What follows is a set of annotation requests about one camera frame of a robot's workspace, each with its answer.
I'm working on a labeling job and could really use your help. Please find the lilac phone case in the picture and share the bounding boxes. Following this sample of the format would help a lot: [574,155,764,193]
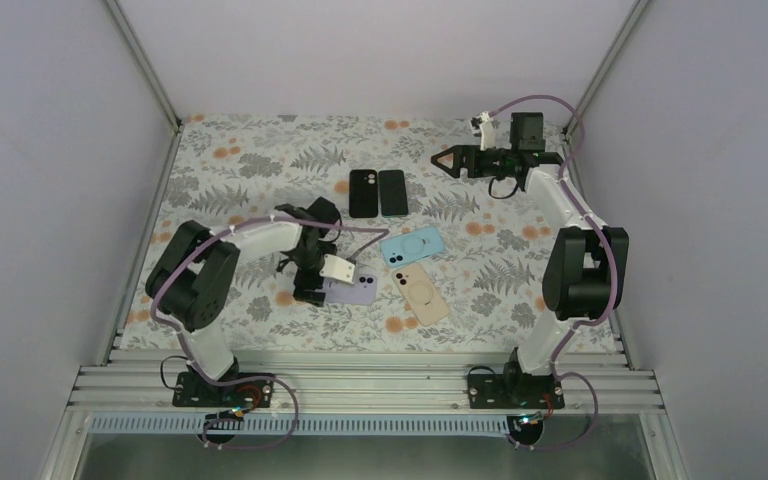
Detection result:
[321,265,379,306]

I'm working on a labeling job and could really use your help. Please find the dark teal smartphone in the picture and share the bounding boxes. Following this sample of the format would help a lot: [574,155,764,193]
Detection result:
[378,170,409,217]

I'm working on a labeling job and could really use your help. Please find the black phone case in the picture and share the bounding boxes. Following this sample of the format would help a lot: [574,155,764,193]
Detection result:
[349,169,379,219]

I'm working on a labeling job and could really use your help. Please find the beige phone case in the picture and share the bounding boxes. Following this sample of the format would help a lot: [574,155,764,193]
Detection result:
[391,262,450,327]

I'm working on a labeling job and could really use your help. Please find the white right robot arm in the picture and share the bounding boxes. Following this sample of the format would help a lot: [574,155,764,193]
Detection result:
[431,112,629,408]

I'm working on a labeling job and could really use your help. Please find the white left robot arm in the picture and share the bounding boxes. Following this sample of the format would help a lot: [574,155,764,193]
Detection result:
[146,198,355,405]

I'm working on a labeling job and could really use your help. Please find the light blue phone case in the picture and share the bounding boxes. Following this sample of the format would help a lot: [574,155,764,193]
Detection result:
[379,226,445,268]

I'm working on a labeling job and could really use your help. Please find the floral patterned table mat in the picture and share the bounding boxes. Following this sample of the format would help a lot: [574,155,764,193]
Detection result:
[141,114,555,353]

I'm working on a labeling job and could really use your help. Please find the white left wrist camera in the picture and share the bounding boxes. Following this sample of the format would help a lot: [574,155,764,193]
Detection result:
[319,254,356,285]

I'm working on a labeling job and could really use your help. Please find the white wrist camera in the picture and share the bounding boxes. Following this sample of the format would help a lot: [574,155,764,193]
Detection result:
[319,254,356,285]
[470,111,496,151]

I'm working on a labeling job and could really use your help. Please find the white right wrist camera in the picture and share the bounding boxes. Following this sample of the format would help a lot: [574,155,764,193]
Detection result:
[470,111,496,151]

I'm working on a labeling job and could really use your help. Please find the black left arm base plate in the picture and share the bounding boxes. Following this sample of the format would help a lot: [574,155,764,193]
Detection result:
[172,372,275,409]

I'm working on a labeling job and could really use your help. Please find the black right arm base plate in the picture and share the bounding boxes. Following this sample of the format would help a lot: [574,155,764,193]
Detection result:
[466,371,565,410]

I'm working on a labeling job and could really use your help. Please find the aluminium corner frame post right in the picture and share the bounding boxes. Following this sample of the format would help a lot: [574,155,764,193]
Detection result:
[562,0,650,137]

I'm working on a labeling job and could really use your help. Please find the aluminium corner frame post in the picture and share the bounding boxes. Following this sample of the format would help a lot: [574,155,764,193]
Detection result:
[101,0,182,132]
[562,0,650,137]

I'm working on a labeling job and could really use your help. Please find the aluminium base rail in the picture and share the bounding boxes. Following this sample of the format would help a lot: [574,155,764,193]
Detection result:
[67,350,665,414]

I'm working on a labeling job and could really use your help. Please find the slotted grey cable duct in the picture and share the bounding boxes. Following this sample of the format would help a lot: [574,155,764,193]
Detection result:
[87,412,509,437]

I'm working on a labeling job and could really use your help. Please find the aluminium corner frame post left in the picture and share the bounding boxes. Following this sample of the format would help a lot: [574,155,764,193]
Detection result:
[101,0,182,132]

